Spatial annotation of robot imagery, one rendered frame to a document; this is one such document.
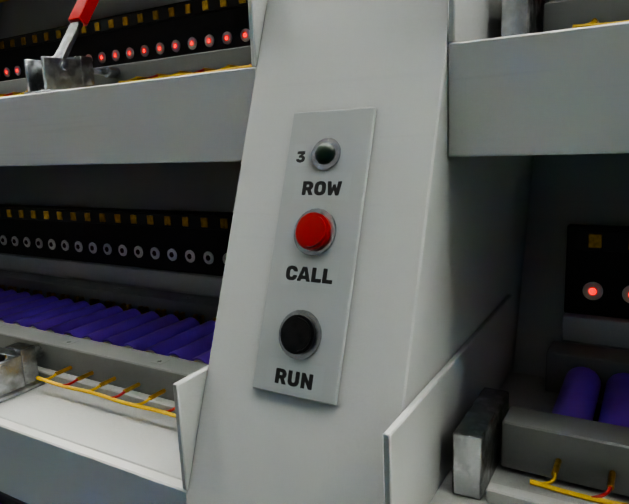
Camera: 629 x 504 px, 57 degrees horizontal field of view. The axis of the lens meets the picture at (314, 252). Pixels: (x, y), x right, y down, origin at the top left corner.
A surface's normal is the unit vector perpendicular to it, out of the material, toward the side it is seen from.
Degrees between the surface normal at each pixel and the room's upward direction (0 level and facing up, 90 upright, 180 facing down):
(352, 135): 90
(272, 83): 90
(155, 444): 21
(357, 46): 90
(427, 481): 90
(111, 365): 111
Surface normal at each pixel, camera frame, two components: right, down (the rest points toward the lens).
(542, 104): -0.50, 0.19
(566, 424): -0.04, -0.98
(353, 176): -0.49, -0.18
